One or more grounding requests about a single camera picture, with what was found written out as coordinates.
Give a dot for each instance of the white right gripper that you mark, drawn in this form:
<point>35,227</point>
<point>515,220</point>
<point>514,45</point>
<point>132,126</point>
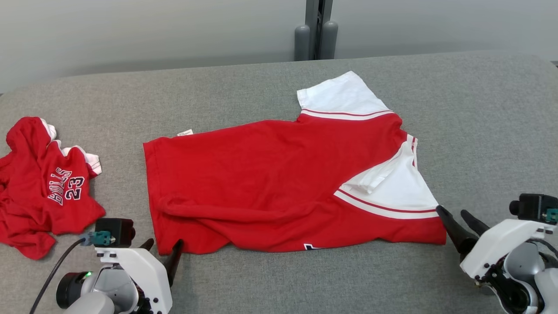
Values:
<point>501,242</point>

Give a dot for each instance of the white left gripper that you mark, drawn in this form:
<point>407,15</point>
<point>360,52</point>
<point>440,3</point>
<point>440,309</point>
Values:
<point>148,274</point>

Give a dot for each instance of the red t-shirt with white sleeves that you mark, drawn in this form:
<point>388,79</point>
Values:
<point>270,174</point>

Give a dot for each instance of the red Bulls 23 garment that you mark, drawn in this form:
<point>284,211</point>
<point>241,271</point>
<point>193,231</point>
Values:
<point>39,196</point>

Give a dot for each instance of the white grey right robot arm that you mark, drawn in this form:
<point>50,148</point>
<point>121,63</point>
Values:
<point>521,261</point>

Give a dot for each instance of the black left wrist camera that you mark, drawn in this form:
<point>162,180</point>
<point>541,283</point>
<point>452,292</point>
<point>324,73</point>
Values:
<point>117,231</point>

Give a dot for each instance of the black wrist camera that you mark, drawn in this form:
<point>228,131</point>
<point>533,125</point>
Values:
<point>117,231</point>
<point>529,206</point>

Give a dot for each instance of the teal left camera connector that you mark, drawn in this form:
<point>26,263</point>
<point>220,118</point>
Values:
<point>98,238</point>

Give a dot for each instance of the teal camera connector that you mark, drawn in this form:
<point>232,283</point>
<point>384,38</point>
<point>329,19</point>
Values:
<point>552,215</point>
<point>98,238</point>

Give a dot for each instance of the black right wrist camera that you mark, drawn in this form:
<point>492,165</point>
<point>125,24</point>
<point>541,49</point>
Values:
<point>529,206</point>

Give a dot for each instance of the teal right camera connector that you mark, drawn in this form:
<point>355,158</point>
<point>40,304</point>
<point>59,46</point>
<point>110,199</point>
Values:
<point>552,215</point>

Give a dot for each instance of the grey partition joint post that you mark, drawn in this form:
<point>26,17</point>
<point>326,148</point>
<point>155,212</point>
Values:
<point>314,30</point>

